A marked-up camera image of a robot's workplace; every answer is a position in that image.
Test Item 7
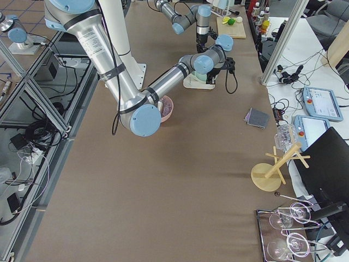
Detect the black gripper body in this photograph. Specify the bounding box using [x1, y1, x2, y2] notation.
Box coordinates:
[206, 57, 235, 85]
[196, 32, 218, 53]

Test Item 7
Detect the green bowl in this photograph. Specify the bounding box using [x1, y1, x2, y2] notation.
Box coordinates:
[191, 71, 207, 83]

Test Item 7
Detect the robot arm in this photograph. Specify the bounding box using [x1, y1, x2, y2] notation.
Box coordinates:
[147, 0, 218, 53]
[44, 1, 233, 136]

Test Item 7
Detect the wooden cutting board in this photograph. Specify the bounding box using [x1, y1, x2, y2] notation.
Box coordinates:
[216, 17, 246, 39]

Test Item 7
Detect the white garlic bulb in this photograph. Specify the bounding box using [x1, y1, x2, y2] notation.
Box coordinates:
[235, 16, 243, 23]

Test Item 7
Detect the cream rabbit serving tray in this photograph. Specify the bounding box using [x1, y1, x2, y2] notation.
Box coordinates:
[183, 74, 215, 90]

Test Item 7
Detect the grey folded cloth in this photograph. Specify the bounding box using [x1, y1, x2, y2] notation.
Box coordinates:
[244, 108, 270, 129]

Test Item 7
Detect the pink bowl with ice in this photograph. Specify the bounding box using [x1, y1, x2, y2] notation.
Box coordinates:
[160, 96, 174, 123]

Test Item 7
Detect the clear crumpled plastic cup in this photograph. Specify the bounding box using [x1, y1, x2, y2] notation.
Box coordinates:
[274, 124, 298, 151]

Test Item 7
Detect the teach pendant tablet far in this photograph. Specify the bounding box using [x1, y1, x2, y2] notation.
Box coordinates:
[303, 86, 344, 122]

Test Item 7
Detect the teach pendant tablet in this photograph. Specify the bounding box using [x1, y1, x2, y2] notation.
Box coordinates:
[303, 86, 344, 122]
[293, 115, 330, 152]

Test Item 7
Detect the teach pendant tablet near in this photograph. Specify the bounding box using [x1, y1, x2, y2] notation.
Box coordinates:
[293, 115, 330, 152]

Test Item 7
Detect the wooden mug tree stand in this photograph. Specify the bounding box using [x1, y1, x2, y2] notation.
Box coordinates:
[251, 141, 310, 192]

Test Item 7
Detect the wine glass upper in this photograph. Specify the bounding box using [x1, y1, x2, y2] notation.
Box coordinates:
[269, 202, 310, 230]

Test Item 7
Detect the wine glass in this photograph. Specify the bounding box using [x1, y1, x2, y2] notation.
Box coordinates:
[269, 202, 310, 230]
[267, 233, 310, 261]

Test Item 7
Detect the wine glass lower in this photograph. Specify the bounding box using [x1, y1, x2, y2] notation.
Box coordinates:
[267, 233, 310, 261]

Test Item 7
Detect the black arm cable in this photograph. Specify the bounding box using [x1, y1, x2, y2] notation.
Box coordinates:
[224, 65, 238, 95]

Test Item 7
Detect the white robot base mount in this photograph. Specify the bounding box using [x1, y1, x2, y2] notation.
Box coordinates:
[129, 57, 147, 90]

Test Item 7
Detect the aluminium frame post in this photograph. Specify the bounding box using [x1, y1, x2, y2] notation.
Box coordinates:
[261, 0, 309, 86]

